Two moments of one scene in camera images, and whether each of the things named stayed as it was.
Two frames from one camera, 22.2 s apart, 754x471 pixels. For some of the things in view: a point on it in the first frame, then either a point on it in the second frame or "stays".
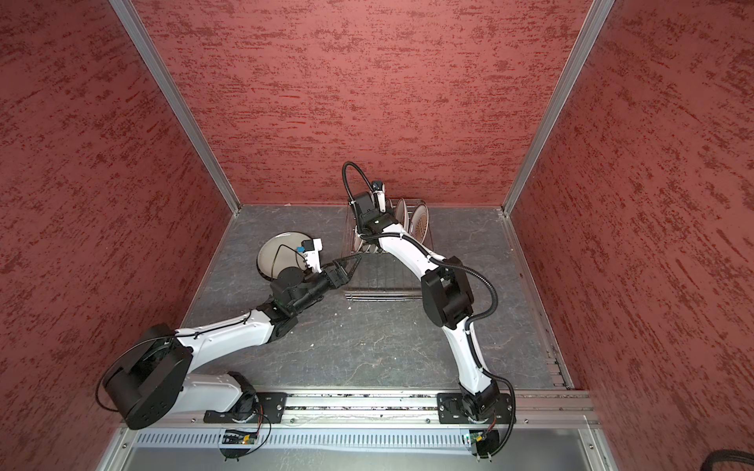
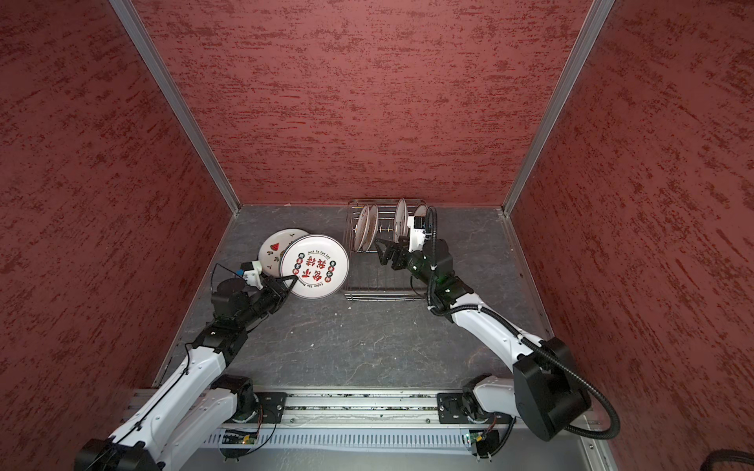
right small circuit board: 476,436 stays
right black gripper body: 363,226 to 413,262
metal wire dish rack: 377,277 stays
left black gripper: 345,278 to 273,285
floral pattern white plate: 402,215 stays
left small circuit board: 231,439 stays
